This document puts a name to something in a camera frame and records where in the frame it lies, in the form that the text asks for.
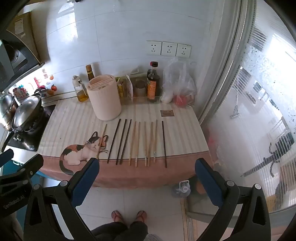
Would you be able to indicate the white wall socket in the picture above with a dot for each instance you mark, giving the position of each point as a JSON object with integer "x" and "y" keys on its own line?
{"x": 168, "y": 49}
{"x": 183, "y": 50}
{"x": 153, "y": 48}

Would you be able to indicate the brown cap dark sauce bottle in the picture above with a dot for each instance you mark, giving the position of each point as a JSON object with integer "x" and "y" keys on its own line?
{"x": 89, "y": 73}

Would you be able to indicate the yellow seasoning packet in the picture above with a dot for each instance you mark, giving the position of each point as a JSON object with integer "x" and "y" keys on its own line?
{"x": 120, "y": 89}

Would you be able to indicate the red plastic pouch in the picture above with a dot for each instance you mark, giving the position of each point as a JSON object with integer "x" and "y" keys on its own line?
{"x": 182, "y": 100}

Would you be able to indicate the clear plastic bag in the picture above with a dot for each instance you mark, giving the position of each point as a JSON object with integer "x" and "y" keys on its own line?
{"x": 175, "y": 78}

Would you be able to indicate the clear plastic jar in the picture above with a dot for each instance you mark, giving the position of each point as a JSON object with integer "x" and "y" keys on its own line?
{"x": 140, "y": 88}

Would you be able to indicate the white window frame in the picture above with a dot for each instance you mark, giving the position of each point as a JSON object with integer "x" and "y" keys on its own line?
{"x": 231, "y": 58}

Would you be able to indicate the beige utensil holder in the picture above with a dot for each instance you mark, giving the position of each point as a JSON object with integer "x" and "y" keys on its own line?
{"x": 105, "y": 102}

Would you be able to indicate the person's leg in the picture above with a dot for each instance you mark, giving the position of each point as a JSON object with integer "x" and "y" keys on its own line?
{"x": 111, "y": 231}
{"x": 138, "y": 229}

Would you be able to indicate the colourful wall stickers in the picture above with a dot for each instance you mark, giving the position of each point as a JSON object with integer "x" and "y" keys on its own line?
{"x": 53, "y": 88}

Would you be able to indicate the silver pot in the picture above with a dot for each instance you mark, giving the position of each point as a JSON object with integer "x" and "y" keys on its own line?
{"x": 5, "y": 103}

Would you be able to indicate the black wok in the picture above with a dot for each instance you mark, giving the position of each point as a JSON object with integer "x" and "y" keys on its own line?
{"x": 41, "y": 115}

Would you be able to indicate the light wooden chopstick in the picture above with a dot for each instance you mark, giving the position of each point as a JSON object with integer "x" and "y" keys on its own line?
{"x": 132, "y": 143}

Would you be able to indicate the striped cat print table mat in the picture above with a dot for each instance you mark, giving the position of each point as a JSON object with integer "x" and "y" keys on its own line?
{"x": 180, "y": 129}

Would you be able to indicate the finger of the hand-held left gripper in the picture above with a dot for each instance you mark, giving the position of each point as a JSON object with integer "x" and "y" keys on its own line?
{"x": 5, "y": 156}
{"x": 31, "y": 168}

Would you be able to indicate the teal base cabinet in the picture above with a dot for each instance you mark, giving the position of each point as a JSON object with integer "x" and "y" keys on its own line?
{"x": 39, "y": 179}

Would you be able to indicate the black gas stove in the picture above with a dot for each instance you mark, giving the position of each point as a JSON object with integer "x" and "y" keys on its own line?
{"x": 27, "y": 143}

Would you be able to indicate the grey hanging mop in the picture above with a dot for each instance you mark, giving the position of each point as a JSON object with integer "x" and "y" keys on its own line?
{"x": 235, "y": 110}

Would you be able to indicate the black range hood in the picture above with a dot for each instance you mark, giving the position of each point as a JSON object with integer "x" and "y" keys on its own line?
{"x": 16, "y": 55}

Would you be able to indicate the clear plastic jug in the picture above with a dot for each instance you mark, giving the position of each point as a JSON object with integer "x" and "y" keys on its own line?
{"x": 182, "y": 188}

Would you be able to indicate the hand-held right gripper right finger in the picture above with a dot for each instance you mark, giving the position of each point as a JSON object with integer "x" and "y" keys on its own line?
{"x": 208, "y": 183}

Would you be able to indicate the clear plastic tray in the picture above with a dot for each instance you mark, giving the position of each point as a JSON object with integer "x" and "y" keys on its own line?
{"x": 138, "y": 100}

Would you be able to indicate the orange label sauce bottle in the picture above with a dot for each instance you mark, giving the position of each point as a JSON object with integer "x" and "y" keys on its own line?
{"x": 153, "y": 85}

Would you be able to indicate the steel wok lid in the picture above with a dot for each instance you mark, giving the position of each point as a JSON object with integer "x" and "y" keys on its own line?
{"x": 25, "y": 111}

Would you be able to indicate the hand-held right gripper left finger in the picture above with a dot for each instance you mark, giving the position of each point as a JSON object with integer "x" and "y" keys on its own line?
{"x": 86, "y": 177}

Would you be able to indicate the person's right leg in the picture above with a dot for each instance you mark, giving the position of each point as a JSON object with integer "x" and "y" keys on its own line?
{"x": 138, "y": 229}

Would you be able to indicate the clear cooking oil bottle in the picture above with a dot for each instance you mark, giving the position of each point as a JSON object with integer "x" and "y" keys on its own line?
{"x": 79, "y": 90}

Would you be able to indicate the person's left leg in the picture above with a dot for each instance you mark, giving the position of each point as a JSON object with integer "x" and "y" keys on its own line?
{"x": 111, "y": 231}

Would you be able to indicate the white seasoning packet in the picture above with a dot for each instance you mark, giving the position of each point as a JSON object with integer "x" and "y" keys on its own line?
{"x": 129, "y": 87}

